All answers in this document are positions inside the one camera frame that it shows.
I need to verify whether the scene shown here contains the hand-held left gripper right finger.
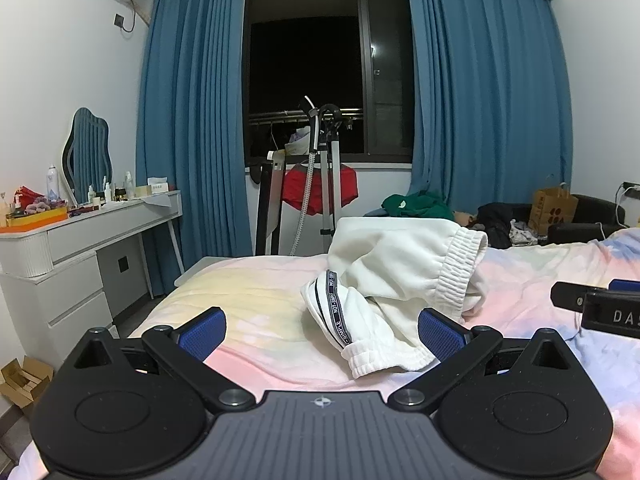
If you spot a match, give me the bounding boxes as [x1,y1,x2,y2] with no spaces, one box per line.
[387,306,569,417]

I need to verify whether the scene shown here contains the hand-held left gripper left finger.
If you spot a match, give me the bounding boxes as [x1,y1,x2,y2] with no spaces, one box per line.
[74,306,257,414]

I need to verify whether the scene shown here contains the white pants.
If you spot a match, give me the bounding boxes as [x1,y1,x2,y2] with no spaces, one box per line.
[301,216,489,380]

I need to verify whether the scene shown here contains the dark clothes pile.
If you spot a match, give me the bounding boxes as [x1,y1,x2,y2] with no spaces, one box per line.
[476,202,527,249]

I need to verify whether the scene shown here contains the pastel duvet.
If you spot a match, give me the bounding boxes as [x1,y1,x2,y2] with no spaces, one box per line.
[0,227,640,480]

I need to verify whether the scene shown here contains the black sofa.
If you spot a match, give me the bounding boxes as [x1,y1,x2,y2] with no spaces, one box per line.
[452,193,627,249]

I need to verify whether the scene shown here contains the white patterned cloth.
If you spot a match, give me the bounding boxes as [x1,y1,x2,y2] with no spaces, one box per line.
[509,219,540,247]

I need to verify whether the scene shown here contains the brown paper bag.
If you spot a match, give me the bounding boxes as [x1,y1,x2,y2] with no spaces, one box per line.
[528,175,580,235]

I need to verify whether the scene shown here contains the beige plush toy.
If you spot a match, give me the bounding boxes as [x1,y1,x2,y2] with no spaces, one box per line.
[454,211,489,232]

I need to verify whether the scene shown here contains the green clothing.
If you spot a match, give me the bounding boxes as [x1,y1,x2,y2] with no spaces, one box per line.
[382,192,455,221]

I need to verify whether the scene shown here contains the folded black framed board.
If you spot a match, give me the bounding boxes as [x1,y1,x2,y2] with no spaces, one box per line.
[254,149,287,257]

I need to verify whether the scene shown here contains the white dressing table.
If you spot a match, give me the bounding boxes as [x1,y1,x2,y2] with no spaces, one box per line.
[0,189,184,357]

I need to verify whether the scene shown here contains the tissue box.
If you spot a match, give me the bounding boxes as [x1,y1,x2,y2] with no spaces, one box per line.
[136,177,171,200]

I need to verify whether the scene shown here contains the red cloth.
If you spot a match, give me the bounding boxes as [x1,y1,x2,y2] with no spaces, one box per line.
[280,164,360,217]

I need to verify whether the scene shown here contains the cardboard box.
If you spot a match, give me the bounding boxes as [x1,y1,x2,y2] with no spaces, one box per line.
[0,356,55,418]

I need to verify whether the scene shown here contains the blue curtain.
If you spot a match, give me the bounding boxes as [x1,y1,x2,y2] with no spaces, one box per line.
[406,0,574,222]
[136,0,252,297]

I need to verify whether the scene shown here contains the orange tray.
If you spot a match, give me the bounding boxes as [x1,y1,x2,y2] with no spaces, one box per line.
[0,207,69,234]

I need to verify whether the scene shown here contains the garment steamer stand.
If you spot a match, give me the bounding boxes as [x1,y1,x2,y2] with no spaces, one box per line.
[291,94,344,257]

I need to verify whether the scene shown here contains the wavy framed mirror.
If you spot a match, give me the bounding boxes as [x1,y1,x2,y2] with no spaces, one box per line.
[61,107,114,206]

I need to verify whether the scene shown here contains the white hanging cloth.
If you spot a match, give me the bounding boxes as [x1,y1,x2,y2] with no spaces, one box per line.
[284,127,314,157]

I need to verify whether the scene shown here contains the red pouch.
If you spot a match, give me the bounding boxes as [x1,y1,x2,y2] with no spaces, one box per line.
[13,186,47,206]

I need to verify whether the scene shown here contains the dark window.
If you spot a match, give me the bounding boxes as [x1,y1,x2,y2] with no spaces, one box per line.
[243,0,416,172]

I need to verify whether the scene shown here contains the white charging cable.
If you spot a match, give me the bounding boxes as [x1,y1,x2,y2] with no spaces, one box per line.
[597,186,630,241]

